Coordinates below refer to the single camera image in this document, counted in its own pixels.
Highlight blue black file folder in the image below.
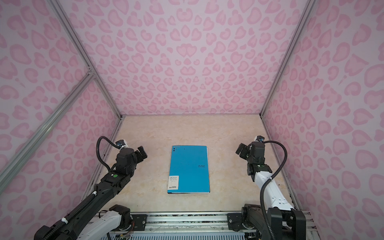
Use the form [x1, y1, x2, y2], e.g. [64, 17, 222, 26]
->
[167, 145, 211, 194]

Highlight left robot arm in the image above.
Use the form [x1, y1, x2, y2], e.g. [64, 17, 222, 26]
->
[34, 146, 148, 240]

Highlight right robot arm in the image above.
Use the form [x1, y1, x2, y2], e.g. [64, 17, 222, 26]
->
[236, 136, 307, 240]

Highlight left diagonal aluminium strut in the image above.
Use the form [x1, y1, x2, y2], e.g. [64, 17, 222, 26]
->
[1, 71, 95, 193]

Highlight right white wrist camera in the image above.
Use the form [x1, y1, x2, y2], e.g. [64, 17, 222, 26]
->
[254, 136, 265, 143]

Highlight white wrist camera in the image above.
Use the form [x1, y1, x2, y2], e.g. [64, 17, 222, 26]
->
[115, 140, 129, 150]
[254, 136, 265, 143]

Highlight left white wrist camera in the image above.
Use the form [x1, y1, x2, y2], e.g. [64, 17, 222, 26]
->
[115, 140, 129, 150]

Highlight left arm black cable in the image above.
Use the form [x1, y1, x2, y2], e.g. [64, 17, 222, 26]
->
[95, 136, 121, 172]

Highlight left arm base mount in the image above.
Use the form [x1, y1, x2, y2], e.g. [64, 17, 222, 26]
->
[109, 205, 148, 232]

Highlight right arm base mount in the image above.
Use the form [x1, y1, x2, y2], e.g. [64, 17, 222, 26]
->
[227, 213, 265, 232]

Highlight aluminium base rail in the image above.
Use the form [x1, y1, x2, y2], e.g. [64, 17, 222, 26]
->
[76, 210, 319, 240]

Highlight right corner aluminium post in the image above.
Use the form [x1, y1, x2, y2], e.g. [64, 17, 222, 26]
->
[260, 0, 318, 119]

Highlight corner aluminium post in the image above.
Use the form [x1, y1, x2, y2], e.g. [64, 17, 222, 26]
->
[260, 0, 318, 119]
[47, 0, 123, 120]

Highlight left corner aluminium post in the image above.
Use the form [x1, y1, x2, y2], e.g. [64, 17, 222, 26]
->
[47, 0, 123, 120]

